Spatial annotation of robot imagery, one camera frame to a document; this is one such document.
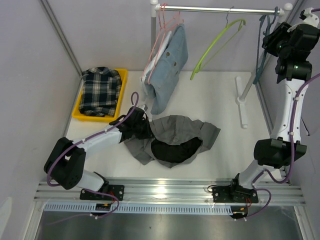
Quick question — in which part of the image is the light blue denim skirt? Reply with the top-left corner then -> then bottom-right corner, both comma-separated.
145,23 -> 189,115

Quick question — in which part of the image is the yellow plastic tray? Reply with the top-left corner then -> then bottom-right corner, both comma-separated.
72,68 -> 128,123

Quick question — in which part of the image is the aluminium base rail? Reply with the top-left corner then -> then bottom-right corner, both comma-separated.
34,177 -> 306,206

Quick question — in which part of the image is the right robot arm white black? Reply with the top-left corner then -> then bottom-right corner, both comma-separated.
228,20 -> 320,202

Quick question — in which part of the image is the blue plastic hanger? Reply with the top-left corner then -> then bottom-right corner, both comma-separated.
253,6 -> 279,85

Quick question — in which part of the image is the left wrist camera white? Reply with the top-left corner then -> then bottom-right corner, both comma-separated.
138,104 -> 148,113

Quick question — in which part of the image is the white skirt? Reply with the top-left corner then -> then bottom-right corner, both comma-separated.
140,31 -> 172,101

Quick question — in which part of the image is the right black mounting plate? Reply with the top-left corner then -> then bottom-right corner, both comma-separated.
207,185 -> 259,204

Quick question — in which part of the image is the green plastic hanger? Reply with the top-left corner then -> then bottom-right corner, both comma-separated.
189,8 -> 247,81

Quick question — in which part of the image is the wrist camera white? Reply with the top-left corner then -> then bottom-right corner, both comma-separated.
287,7 -> 320,33
138,104 -> 148,113

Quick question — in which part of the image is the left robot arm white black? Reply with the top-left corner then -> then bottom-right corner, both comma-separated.
44,105 -> 154,200

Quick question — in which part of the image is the black mounting plate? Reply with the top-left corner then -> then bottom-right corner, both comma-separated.
207,185 -> 259,204
79,184 -> 125,201

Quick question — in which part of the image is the pink wire hanger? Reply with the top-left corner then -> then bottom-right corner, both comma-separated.
141,0 -> 167,84
141,11 -> 184,84

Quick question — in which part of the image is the grey garment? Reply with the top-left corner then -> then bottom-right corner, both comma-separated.
124,115 -> 221,169

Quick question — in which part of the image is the white slotted cable duct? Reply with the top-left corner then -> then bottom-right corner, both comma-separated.
44,202 -> 233,216

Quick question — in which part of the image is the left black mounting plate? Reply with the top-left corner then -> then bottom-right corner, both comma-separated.
79,184 -> 125,201

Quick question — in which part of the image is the plaid garment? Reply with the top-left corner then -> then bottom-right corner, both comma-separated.
78,66 -> 123,117

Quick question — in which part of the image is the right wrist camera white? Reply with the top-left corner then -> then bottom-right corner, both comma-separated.
287,7 -> 320,33

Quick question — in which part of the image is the metal clothes rack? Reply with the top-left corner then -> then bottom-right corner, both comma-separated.
149,0 -> 294,129

